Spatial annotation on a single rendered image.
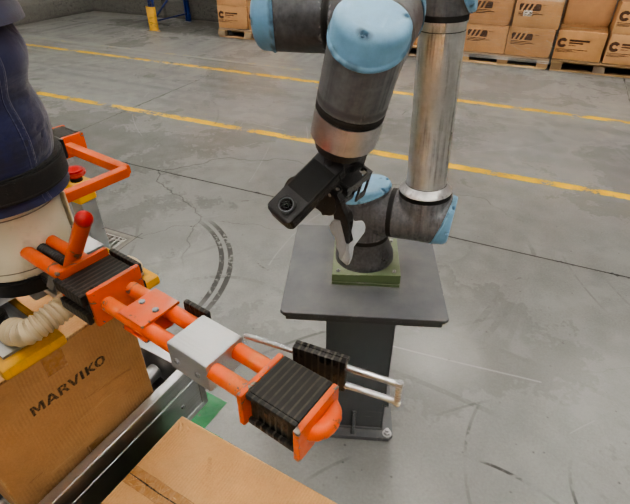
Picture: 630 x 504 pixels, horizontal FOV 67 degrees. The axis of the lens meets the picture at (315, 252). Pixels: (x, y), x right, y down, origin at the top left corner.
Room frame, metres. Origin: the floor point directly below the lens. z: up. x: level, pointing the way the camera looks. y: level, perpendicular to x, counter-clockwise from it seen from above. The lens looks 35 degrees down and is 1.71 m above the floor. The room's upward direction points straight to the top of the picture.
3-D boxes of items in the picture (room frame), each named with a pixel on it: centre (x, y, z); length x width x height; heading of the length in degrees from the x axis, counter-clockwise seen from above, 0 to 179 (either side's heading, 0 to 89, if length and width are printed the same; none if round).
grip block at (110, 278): (0.54, 0.31, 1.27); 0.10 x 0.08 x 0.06; 145
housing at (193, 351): (0.41, 0.14, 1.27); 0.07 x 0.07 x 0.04; 55
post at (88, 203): (1.42, 0.79, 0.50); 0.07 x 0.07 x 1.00; 60
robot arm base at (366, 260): (1.28, -0.16, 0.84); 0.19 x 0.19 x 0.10
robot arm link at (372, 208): (1.28, -0.17, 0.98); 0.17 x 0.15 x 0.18; 70
